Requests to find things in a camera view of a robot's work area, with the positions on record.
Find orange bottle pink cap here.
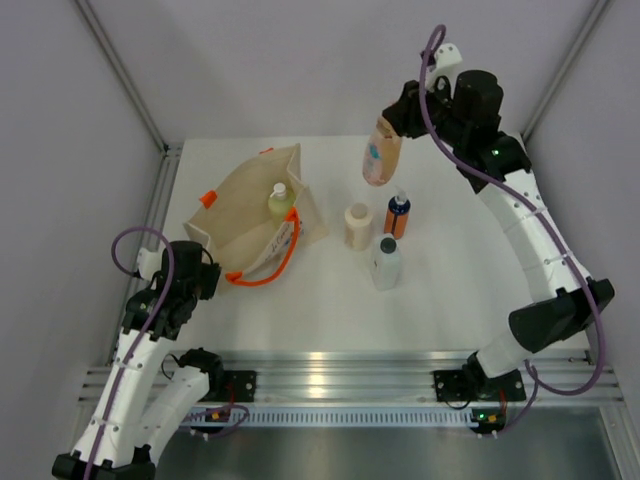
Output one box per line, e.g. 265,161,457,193
362,116,403,186

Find blue orange pump bottle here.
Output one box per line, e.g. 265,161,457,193
384,187,411,240

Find beige round cap bottle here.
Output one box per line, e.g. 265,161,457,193
344,203,373,251

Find white bottle dark grey cap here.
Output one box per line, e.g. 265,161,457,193
370,234,402,291

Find beige canvas bag orange handles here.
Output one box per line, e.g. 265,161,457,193
183,144,328,287

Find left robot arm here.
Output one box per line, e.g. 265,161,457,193
52,241,224,479

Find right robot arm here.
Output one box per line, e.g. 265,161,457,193
382,70,615,398

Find green pump bottle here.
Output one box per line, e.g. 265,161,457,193
267,182,295,227

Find right aluminium frame post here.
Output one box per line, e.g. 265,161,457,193
521,0,614,143

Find aluminium frame post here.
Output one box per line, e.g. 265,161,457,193
521,0,614,143
72,0,166,152

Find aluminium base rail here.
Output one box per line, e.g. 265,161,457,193
79,348,624,404

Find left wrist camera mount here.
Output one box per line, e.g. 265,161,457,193
136,248,163,280

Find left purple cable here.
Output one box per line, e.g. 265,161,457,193
79,225,177,480

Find left aluminium frame post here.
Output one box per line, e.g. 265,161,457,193
72,0,166,152

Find slotted cable duct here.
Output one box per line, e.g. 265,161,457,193
181,406,478,428

